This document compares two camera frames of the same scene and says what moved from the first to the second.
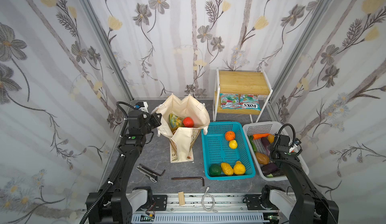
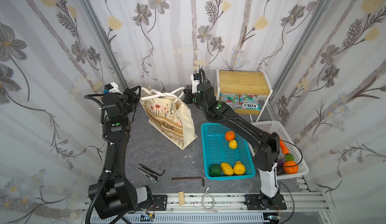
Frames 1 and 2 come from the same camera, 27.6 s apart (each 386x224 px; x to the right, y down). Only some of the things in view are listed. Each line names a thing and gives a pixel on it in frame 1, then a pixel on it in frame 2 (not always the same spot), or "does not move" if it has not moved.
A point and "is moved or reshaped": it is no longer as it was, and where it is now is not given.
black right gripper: (274, 143) → (187, 95)
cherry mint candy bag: (230, 101) does not move
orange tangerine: (229, 135) does not move
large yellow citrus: (239, 169) does not move
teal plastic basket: (216, 149) does not move
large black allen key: (189, 178) does not move
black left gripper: (154, 120) → (132, 96)
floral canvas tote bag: (182, 141) is moved or reshaped
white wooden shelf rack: (240, 82) does not move
